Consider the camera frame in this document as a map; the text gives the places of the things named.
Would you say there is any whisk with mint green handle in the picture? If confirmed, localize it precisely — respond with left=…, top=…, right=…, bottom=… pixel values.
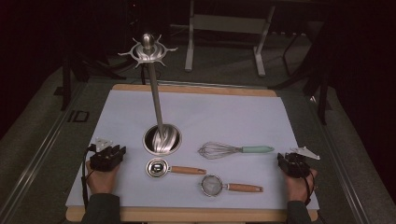
left=197, top=141, right=276, bottom=161

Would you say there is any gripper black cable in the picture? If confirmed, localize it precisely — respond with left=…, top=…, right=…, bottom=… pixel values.
left=302, top=167, right=317, bottom=207
left=80, top=144, right=96, bottom=213

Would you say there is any metal floor rail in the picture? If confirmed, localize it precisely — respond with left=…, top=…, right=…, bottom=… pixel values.
left=0, top=82, right=88, bottom=224
left=309, top=94, right=370, bottom=224

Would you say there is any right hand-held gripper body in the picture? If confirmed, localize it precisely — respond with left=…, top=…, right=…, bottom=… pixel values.
left=284, top=146, right=321, bottom=179

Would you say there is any black metal stand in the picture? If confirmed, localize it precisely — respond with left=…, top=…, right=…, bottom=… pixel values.
left=303, top=18, right=333, bottom=126
left=60, top=50, right=125, bottom=112

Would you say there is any person's right hand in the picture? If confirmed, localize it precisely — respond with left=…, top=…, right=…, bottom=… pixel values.
left=284, top=167, right=318, bottom=203

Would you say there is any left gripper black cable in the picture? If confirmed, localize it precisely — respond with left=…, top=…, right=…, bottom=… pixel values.
left=80, top=144, right=96, bottom=213

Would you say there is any small mesh strainer wooden handle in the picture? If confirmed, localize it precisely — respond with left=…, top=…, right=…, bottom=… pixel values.
left=199, top=174, right=264, bottom=198

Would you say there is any white table sheet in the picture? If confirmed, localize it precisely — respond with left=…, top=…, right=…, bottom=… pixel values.
left=65, top=89, right=320, bottom=210

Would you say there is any steel utensil rack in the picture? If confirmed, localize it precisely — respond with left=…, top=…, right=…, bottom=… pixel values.
left=117, top=32, right=183, bottom=156

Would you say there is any steel egg separator wooden handle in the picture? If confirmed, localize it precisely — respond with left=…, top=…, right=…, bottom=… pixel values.
left=145, top=157, right=207, bottom=179

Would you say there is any white metal stand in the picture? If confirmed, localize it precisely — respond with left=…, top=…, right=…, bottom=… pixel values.
left=185, top=0, right=276, bottom=77

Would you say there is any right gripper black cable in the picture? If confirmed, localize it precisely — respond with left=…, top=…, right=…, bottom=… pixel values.
left=302, top=167, right=317, bottom=207

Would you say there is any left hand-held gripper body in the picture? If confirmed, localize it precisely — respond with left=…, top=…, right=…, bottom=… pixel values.
left=89, top=137, right=120, bottom=173

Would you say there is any person's left hand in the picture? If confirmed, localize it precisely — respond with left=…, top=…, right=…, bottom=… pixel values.
left=85, top=160, right=121, bottom=196

